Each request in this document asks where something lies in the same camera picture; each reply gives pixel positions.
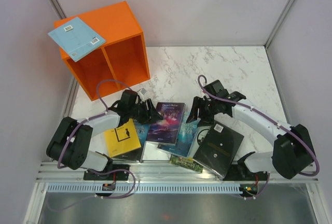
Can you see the white slotted cable duct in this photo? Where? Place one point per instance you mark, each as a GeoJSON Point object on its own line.
{"type": "Point", "coordinates": [144, 188]}

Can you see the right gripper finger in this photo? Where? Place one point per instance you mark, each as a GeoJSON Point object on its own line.
{"type": "Point", "coordinates": [205, 120]}
{"type": "Point", "coordinates": [195, 109]}

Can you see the yellow book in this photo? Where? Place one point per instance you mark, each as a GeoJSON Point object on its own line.
{"type": "Point", "coordinates": [122, 139]}

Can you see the orange wooden shelf box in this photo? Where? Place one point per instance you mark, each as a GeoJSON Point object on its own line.
{"type": "Point", "coordinates": [122, 58]}

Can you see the light blue book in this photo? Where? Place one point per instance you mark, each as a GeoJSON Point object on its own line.
{"type": "Point", "coordinates": [76, 38]}

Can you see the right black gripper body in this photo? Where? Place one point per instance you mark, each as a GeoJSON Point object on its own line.
{"type": "Point", "coordinates": [208, 107]}

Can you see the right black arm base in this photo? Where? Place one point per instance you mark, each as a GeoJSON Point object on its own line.
{"type": "Point", "coordinates": [240, 173]}

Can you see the black book with barcode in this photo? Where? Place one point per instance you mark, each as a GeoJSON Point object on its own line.
{"type": "Point", "coordinates": [218, 149]}

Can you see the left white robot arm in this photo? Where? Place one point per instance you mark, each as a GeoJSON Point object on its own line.
{"type": "Point", "coordinates": [70, 143]}

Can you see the pale Great Gatsby book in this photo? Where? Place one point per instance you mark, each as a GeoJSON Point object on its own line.
{"type": "Point", "coordinates": [198, 139]}

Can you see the teal Jules Verne book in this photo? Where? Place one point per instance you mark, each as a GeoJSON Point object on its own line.
{"type": "Point", "coordinates": [185, 138]}

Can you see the aluminium rail frame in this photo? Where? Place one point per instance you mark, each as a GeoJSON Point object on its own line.
{"type": "Point", "coordinates": [155, 168]}

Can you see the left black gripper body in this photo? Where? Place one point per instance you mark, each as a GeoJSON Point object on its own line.
{"type": "Point", "coordinates": [135, 109]}

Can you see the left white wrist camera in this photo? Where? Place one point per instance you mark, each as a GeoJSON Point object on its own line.
{"type": "Point", "coordinates": [141, 92]}

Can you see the purple galaxy Crusoe book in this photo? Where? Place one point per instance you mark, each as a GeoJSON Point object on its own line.
{"type": "Point", "coordinates": [165, 131]}

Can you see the green garden book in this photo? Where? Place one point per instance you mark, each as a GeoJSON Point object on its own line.
{"type": "Point", "coordinates": [189, 164]}

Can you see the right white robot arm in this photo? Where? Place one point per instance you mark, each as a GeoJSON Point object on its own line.
{"type": "Point", "coordinates": [293, 153]}

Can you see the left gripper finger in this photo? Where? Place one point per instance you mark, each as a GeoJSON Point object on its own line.
{"type": "Point", "coordinates": [148, 107]}
{"type": "Point", "coordinates": [143, 118]}

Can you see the dark Wuthering Heights book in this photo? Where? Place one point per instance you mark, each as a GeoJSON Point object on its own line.
{"type": "Point", "coordinates": [137, 154]}

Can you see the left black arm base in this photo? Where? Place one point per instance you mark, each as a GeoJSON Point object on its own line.
{"type": "Point", "coordinates": [105, 176]}

